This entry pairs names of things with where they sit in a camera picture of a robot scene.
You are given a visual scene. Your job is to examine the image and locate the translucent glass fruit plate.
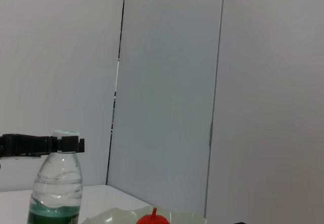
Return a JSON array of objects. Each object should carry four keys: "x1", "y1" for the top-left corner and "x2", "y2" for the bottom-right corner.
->
[{"x1": 80, "y1": 206, "x2": 208, "y2": 224}]

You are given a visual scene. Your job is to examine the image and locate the clear green-label water bottle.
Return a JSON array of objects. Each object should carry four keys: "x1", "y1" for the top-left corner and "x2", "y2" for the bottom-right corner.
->
[{"x1": 27, "y1": 129, "x2": 84, "y2": 224}]

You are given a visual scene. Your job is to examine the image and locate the orange fruit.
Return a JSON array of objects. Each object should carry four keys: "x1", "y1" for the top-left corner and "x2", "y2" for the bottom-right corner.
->
[{"x1": 136, "y1": 207, "x2": 171, "y2": 224}]

